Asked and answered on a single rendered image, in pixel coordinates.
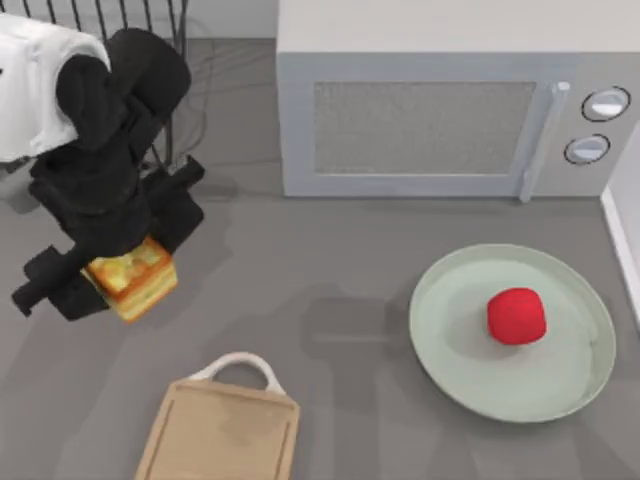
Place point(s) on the grey microwave door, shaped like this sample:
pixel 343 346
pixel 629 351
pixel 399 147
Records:
pixel 300 125

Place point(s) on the toasted yellow sandwich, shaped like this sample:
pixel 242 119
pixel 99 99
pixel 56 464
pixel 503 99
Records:
pixel 145 292

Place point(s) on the small round microwave knob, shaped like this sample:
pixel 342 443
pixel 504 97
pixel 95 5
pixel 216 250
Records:
pixel 586 149

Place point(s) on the pale grey microwave oven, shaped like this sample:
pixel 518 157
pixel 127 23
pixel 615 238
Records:
pixel 425 30

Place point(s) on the pale green plate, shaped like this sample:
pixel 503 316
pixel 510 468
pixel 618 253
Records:
pixel 450 360

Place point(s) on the red apple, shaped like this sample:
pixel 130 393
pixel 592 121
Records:
pixel 516 316

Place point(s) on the large round microwave knob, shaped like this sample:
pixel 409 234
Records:
pixel 605 103

